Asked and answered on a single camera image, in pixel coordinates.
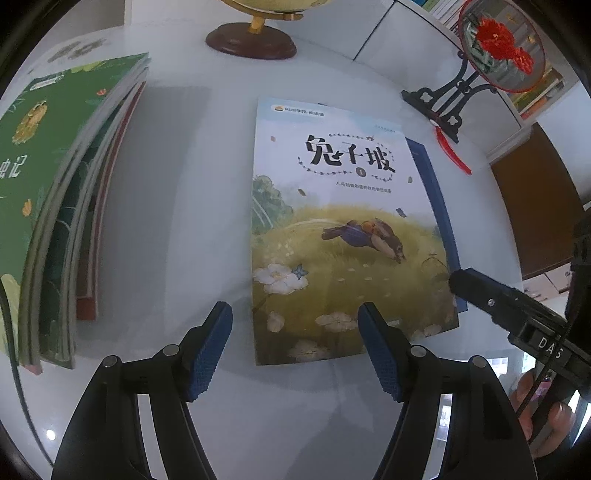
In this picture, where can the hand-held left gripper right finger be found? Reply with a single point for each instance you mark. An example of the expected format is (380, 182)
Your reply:
(376, 355)

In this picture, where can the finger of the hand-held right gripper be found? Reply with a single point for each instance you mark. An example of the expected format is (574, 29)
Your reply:
(480, 295)
(540, 309)

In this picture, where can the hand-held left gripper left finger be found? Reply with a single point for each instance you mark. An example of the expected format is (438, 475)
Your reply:
(212, 355)

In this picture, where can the dark blue eagle book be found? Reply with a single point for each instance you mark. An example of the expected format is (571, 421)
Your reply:
(436, 207)

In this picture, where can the yellow meadow rabbit book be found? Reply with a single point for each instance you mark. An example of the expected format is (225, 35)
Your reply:
(323, 240)

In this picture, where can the green yellow insect book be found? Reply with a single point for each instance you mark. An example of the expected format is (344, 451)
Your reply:
(46, 184)

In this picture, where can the row of colourful shelved books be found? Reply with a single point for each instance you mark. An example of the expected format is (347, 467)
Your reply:
(540, 92)

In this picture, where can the person's right hand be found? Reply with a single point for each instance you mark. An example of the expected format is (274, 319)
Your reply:
(524, 392)

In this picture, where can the brown wooden panel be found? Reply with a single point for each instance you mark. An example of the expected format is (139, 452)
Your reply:
(535, 207)

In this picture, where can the red tassel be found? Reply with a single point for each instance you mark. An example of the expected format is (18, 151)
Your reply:
(455, 154)

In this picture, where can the black fan stand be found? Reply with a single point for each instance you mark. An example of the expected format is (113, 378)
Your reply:
(443, 101)

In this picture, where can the white bookcase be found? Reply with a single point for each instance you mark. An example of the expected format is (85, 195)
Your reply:
(332, 23)

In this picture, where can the yellow desk globe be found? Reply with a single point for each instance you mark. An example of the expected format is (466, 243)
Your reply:
(249, 41)

